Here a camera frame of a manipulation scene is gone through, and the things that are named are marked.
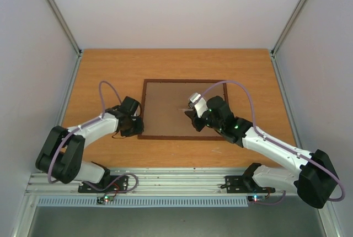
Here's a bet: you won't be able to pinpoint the left small circuit board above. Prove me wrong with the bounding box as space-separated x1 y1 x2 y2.
96 196 115 205

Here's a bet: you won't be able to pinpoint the small circuit board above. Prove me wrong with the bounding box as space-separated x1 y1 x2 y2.
96 196 115 205
248 194 269 203

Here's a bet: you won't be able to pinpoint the right small circuit board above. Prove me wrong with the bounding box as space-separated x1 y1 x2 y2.
248 194 269 203

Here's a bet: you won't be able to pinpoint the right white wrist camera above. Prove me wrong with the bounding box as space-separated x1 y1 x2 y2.
189 93 208 118

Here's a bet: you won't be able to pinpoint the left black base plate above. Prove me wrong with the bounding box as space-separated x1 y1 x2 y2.
78 175 129 193

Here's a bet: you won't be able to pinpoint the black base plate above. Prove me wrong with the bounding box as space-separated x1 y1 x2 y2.
78 175 129 193
221 175 276 193

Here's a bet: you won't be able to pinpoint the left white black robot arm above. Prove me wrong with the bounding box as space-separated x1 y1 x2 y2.
35 96 144 192

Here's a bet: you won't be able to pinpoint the aluminium corner post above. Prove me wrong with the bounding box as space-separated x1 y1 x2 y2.
30 0 83 57
270 0 324 57

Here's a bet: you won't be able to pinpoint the aluminium rail front beam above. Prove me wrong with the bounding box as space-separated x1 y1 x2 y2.
25 168 245 196

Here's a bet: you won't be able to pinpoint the brown wooden picture frame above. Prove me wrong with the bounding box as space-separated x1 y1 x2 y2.
138 79 223 141

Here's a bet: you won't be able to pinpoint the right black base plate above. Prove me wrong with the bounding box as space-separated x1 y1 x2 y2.
221 175 276 193

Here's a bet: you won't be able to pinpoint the grey slotted cable duct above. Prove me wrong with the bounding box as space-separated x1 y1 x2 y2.
37 196 248 208

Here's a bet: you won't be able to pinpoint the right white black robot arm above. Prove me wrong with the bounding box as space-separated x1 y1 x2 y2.
185 93 339 209

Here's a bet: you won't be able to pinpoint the right aluminium corner post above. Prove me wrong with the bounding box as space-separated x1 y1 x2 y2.
270 0 324 57

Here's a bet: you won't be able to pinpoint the left aluminium corner post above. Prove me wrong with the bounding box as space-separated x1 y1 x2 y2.
30 0 83 57

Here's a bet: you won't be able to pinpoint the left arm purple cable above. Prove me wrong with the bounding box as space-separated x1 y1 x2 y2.
48 80 138 195

